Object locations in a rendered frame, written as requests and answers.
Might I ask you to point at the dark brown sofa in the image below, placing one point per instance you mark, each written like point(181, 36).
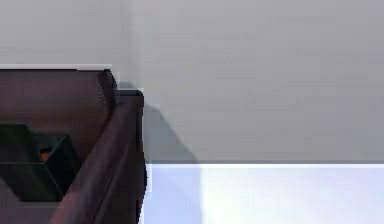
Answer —
point(110, 150)

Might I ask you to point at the dark green box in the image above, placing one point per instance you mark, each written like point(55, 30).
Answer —
point(26, 166)

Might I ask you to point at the small orange object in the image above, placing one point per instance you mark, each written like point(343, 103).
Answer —
point(44, 155)

